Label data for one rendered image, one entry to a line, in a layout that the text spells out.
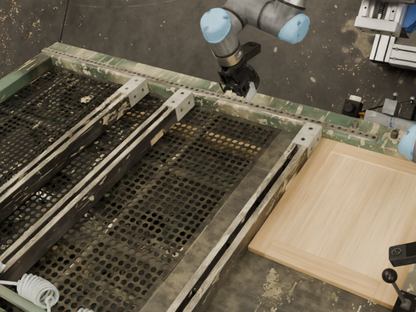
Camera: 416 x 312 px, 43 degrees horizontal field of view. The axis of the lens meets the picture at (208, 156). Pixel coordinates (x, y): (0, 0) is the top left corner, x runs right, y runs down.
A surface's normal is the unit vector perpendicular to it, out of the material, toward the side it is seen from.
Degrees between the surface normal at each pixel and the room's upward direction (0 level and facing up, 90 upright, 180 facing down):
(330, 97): 0
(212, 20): 28
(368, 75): 0
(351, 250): 51
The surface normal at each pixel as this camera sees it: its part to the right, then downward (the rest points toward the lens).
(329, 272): -0.11, -0.75
